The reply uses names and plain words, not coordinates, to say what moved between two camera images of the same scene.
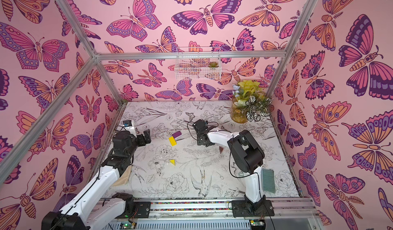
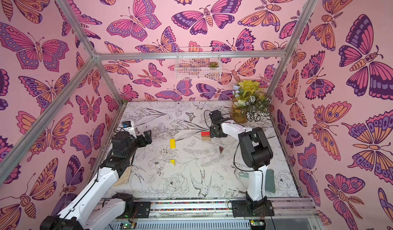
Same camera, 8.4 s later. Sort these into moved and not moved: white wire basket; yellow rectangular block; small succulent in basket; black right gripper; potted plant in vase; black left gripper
Moved: black right gripper; yellow rectangular block
Not moved: small succulent in basket; white wire basket; black left gripper; potted plant in vase
